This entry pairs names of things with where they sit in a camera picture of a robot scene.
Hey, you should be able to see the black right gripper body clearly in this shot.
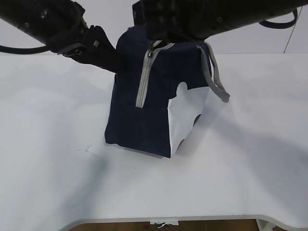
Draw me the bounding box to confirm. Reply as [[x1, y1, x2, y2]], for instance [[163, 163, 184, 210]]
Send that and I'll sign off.
[[132, 0, 217, 43]]

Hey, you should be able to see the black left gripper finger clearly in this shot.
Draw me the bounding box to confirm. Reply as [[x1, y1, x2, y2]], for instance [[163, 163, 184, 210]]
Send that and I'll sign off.
[[69, 36, 125, 73]]

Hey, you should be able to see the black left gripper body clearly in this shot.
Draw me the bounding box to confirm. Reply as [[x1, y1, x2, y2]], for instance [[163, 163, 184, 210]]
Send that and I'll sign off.
[[46, 25, 108, 60]]

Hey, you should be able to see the navy blue lunch bag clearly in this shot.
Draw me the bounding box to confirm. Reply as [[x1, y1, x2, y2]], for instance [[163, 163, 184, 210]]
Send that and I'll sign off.
[[104, 26, 230, 158]]

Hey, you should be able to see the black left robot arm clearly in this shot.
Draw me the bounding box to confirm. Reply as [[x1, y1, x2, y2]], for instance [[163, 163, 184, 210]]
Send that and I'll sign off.
[[0, 0, 125, 73]]

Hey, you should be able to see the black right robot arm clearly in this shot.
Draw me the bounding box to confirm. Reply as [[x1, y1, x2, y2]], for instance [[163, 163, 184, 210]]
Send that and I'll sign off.
[[132, 0, 308, 43]]

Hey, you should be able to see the white torn label sticker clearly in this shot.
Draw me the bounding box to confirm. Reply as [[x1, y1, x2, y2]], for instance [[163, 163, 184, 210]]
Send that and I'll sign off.
[[150, 218, 179, 229]]

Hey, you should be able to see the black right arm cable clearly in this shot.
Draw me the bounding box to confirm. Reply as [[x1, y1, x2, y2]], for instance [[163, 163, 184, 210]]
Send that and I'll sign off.
[[258, 8, 299, 29]]

